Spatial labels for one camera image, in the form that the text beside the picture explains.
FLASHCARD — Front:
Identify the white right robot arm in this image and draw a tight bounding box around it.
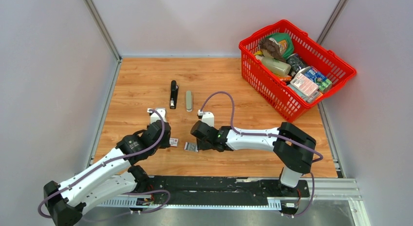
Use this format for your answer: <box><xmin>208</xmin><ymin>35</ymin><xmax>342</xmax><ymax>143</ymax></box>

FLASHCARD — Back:
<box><xmin>190</xmin><ymin>121</ymin><xmax>317</xmax><ymax>196</ymax></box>

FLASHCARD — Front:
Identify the pink packaged item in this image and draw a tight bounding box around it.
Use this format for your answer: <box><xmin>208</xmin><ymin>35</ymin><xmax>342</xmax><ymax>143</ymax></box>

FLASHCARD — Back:
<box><xmin>290</xmin><ymin>73</ymin><xmax>320</xmax><ymax>99</ymax></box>

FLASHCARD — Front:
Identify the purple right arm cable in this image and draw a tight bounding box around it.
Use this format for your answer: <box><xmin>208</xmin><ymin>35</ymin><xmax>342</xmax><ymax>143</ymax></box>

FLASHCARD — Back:
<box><xmin>199</xmin><ymin>91</ymin><xmax>324</xmax><ymax>218</ymax></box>

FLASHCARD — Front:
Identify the blue green packaged item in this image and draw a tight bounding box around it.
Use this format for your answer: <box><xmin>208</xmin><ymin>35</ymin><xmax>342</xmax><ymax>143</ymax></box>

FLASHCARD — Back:
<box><xmin>303</xmin><ymin>66</ymin><xmax>333</xmax><ymax>94</ymax></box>

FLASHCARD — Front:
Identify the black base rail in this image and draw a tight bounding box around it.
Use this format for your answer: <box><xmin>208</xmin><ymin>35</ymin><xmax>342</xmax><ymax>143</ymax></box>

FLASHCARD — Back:
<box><xmin>135</xmin><ymin>176</ymin><xmax>311</xmax><ymax>206</ymax></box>

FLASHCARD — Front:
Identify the red plastic basket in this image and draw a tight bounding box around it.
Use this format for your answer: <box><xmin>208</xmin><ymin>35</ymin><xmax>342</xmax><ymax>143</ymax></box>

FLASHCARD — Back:
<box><xmin>239</xmin><ymin>19</ymin><xmax>357</xmax><ymax>122</ymax></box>

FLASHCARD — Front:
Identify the green brown snack bag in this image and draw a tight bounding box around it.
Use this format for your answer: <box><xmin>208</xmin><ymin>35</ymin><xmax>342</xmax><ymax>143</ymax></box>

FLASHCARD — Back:
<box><xmin>258</xmin><ymin>33</ymin><xmax>295</xmax><ymax>62</ymax></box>

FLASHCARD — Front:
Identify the black stapler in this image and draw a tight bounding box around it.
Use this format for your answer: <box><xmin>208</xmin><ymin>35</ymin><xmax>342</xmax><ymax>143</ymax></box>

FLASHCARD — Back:
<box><xmin>169</xmin><ymin>80</ymin><xmax>179</xmax><ymax>109</ymax></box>

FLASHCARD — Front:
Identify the pale plastic bottle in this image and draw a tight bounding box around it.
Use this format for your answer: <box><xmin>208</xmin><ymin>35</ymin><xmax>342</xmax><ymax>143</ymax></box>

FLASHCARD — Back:
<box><xmin>255</xmin><ymin>55</ymin><xmax>291</xmax><ymax>77</ymax></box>

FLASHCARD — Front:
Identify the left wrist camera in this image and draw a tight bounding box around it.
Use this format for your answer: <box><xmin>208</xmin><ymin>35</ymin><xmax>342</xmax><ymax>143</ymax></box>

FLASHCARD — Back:
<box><xmin>147</xmin><ymin>108</ymin><xmax>167</xmax><ymax>124</ymax></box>

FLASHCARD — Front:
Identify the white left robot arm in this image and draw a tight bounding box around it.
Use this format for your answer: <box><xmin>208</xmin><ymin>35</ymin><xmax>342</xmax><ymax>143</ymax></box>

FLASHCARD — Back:
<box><xmin>38</xmin><ymin>119</ymin><xmax>171</xmax><ymax>226</ymax></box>

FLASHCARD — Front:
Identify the white red staple box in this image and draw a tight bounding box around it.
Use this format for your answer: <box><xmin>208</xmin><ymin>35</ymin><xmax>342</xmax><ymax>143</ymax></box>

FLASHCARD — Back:
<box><xmin>169</xmin><ymin>138</ymin><xmax>179</xmax><ymax>147</ymax></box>

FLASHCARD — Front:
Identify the grey white stapler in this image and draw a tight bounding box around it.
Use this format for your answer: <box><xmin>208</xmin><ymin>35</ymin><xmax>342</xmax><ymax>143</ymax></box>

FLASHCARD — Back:
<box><xmin>186</xmin><ymin>91</ymin><xmax>193</xmax><ymax>112</ymax></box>

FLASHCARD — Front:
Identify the dark foil packet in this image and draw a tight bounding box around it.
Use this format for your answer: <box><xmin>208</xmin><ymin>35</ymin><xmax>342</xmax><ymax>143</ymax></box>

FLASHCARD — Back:
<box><xmin>286</xmin><ymin>53</ymin><xmax>309</xmax><ymax>73</ymax></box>

